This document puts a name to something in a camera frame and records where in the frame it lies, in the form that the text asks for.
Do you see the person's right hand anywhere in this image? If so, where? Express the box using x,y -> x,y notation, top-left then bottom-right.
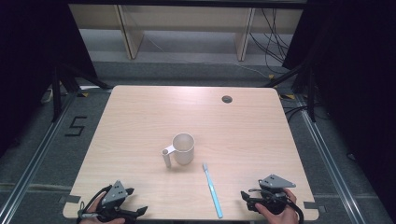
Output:
254,188 -> 301,224

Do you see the metal floor rail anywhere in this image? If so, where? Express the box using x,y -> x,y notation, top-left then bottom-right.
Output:
0,89 -> 79,224
294,92 -> 366,224

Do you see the bundle of black cables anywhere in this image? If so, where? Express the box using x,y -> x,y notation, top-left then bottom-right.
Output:
248,8 -> 294,67

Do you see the white cup with handle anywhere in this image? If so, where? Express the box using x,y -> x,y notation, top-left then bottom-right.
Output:
161,133 -> 196,169

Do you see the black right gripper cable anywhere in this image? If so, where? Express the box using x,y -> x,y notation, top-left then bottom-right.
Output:
281,195 -> 305,224

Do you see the black floor cable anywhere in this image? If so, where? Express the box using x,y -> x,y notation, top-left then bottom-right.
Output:
282,104 -> 332,123

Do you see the grey tape patch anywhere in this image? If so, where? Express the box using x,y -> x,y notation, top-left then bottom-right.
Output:
303,201 -> 327,215
58,194 -> 81,205

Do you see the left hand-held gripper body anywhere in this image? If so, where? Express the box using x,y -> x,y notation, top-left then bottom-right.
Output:
96,179 -> 136,223

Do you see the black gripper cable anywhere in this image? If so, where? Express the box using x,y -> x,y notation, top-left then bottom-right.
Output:
281,195 -> 305,224
77,184 -> 113,224

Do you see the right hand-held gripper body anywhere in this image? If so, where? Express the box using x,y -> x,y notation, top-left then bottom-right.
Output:
248,174 -> 297,217

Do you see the black curtain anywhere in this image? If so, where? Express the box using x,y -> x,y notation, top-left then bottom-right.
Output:
282,0 -> 396,216
0,0 -> 98,158

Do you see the black metal stand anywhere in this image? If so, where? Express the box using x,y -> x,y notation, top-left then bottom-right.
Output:
50,63 -> 114,123
263,61 -> 319,123

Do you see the light blue toothbrush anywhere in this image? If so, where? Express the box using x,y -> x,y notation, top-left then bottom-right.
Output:
202,161 -> 224,219

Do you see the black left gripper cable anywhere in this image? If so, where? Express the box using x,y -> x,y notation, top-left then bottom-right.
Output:
77,184 -> 113,224

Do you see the person's left hand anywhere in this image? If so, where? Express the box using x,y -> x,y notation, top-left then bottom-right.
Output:
78,195 -> 126,224

